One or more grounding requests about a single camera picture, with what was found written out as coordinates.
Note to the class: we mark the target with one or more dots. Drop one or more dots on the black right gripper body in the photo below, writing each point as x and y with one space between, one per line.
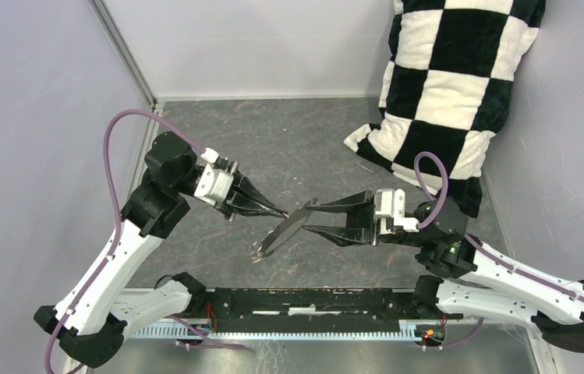
366 218

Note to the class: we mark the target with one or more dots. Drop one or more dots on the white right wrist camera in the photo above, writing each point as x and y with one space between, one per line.
389 212

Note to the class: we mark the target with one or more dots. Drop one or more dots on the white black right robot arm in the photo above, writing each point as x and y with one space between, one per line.
464 275

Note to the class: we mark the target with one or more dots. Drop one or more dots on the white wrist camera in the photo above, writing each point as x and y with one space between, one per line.
389 212
212 157

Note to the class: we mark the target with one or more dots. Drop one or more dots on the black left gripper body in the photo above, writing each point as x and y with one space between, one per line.
226 206

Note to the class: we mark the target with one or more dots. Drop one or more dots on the aluminium frame rail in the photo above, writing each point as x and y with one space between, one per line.
150 127

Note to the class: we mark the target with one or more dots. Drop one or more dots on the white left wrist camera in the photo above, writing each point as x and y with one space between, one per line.
212 157

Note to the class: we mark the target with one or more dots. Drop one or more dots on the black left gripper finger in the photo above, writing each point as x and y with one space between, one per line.
258 211
245 188

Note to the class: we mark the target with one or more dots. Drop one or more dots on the black white checkered pillow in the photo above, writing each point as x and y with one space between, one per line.
446 91

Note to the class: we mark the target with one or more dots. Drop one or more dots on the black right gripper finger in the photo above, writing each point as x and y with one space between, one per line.
341 237
352 203

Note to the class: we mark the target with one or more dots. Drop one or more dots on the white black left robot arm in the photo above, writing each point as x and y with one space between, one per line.
88 323

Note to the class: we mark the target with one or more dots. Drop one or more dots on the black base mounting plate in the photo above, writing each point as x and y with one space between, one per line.
309 310

